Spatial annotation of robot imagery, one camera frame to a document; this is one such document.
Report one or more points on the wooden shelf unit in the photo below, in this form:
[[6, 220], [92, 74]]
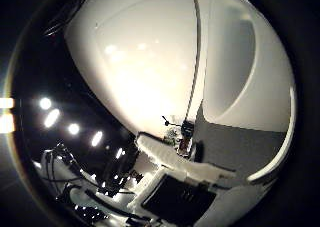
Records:
[[186, 137]]

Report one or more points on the green potted plant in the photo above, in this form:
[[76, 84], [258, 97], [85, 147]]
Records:
[[171, 134]]

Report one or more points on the black stand with boom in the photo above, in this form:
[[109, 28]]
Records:
[[167, 121]]

